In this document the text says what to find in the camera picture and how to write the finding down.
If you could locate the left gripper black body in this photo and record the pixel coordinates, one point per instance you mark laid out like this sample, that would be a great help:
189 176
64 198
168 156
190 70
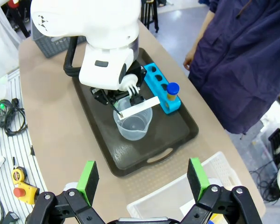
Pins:
107 96

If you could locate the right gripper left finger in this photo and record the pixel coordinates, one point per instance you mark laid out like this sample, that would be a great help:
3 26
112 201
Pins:
88 184

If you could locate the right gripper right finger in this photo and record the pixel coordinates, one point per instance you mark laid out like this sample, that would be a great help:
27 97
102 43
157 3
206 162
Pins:
197 182

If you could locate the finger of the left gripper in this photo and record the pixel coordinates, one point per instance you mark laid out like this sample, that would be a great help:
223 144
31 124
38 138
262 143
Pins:
114 107

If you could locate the clear plastic measuring beaker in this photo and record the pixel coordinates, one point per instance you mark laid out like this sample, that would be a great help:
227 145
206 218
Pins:
130 130

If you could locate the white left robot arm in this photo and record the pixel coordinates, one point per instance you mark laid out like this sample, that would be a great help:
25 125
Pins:
95 23

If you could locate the person's right forearm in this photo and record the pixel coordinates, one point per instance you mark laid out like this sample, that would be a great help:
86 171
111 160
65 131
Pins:
204 28

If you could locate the person's right hand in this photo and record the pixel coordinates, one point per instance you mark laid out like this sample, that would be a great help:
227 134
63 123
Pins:
190 60

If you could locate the white paper strip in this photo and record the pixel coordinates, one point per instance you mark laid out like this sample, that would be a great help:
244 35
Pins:
140 107

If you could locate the white label inside basket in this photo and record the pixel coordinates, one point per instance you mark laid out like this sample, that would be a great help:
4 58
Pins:
187 208

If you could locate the white perforated plastic basket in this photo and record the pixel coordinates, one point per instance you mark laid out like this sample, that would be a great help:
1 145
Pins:
158 200

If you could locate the blue test tube rack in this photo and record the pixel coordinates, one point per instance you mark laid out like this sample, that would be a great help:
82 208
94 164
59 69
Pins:
154 79

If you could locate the dark grey serving tray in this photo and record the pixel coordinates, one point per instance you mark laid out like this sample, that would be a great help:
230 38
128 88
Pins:
158 140

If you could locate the yellow emergency stop button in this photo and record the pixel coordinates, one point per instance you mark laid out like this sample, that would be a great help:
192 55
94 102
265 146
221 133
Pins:
28 191

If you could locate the yellow tape measure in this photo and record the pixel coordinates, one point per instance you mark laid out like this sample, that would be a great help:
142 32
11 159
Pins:
18 175

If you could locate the grey basket holding flask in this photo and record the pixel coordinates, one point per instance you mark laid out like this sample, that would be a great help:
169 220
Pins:
51 46

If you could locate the black crate on floor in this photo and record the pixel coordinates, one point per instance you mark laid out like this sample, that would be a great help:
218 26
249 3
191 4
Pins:
276 144

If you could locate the person in navy coat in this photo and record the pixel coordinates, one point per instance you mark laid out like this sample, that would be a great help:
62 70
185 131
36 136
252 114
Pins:
235 70

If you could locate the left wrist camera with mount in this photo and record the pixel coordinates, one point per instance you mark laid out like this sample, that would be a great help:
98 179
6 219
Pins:
131 85

